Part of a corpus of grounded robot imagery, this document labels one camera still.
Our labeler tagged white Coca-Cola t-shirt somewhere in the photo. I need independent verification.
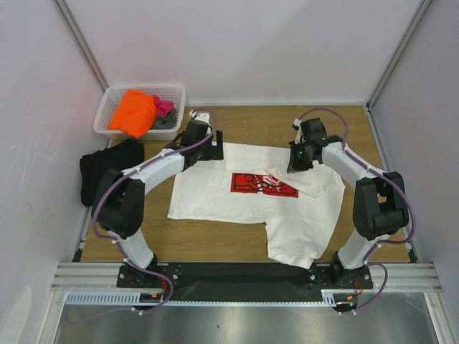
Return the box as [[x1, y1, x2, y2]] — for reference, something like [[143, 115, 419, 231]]
[[168, 143, 345, 269]]

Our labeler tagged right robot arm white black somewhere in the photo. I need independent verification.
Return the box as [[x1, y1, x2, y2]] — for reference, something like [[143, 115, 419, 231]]
[[287, 118, 410, 289]]

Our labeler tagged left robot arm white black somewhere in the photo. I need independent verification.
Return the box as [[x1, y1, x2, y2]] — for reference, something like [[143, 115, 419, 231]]
[[92, 108, 223, 287]]

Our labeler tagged grey t-shirt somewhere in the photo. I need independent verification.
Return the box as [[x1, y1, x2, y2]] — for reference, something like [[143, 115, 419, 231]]
[[151, 109, 178, 130]]

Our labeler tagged pink t-shirt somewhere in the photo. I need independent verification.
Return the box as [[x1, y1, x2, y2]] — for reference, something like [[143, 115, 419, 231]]
[[153, 95, 175, 118]]

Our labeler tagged white plastic basket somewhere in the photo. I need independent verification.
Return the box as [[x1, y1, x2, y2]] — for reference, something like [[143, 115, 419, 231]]
[[93, 83, 186, 140]]

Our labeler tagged orange t-shirt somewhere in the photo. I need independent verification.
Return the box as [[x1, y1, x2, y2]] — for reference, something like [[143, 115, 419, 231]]
[[108, 90, 157, 138]]

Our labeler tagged black folded t-shirt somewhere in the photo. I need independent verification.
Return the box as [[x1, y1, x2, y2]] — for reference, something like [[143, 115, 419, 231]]
[[79, 138, 146, 207]]

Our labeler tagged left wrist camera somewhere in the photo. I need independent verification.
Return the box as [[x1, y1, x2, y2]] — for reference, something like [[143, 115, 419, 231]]
[[189, 110, 211, 125]]

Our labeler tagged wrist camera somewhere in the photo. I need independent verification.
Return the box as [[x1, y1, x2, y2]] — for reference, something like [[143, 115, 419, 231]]
[[293, 118, 303, 142], [189, 110, 211, 125]]

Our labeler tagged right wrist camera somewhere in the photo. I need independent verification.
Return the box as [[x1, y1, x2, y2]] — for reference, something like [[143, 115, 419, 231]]
[[293, 118, 303, 142]]

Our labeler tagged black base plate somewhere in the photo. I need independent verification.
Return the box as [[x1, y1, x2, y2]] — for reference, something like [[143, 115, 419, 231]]
[[116, 262, 374, 302]]

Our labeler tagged aluminium frame rail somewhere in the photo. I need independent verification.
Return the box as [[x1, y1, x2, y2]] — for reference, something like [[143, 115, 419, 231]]
[[51, 262, 442, 292]]

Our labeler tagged white slotted cable duct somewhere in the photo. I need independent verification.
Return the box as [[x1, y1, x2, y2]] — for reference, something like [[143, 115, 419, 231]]
[[66, 290, 164, 305]]

